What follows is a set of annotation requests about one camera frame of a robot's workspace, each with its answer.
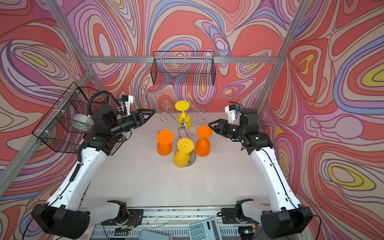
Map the chrome wine glass rack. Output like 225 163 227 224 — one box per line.
158 112 206 168

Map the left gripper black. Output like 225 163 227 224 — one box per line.
107 110 155 138

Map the front yellow wine glass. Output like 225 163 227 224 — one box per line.
173 138 194 168

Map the black wire basket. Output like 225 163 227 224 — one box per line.
32 83 98 154
151 50 216 86

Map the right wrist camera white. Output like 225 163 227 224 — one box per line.
225 104 240 124

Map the left black wire basket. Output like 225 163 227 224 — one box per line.
32 83 98 154

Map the teal calculator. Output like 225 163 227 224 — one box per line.
188 218 223 240

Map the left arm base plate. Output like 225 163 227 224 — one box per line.
101 209 144 227

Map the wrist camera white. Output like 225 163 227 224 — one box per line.
225 104 240 124
121 95 134 116

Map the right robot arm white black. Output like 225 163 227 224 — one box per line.
209 104 314 239

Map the back yellow wine glass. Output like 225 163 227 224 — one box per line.
175 101 192 130

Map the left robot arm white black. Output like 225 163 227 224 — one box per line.
31 91 156 240

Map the back black wire basket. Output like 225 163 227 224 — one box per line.
151 50 216 86

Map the silver tape roll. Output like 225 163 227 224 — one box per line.
70 114 94 133

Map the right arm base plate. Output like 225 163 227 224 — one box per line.
217 207 259 226

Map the orange wine glass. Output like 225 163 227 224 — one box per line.
157 130 174 156
195 126 213 157

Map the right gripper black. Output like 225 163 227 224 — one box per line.
208 118 245 140

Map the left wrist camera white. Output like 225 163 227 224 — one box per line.
121 95 134 116

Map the yellow wine glass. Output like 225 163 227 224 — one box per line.
175 101 192 130
173 138 194 168

